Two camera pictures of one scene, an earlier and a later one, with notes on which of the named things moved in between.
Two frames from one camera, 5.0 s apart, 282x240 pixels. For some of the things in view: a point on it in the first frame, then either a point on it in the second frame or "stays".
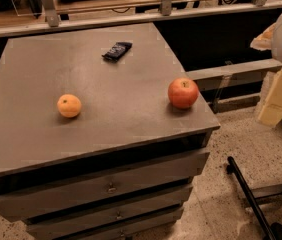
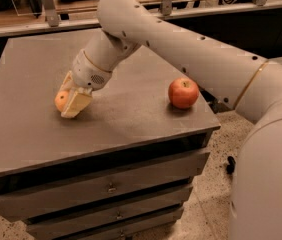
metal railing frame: [51, 17] stays
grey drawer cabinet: [122, 168] stays
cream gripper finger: [263, 42] to [67, 82]
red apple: [183, 92] stays
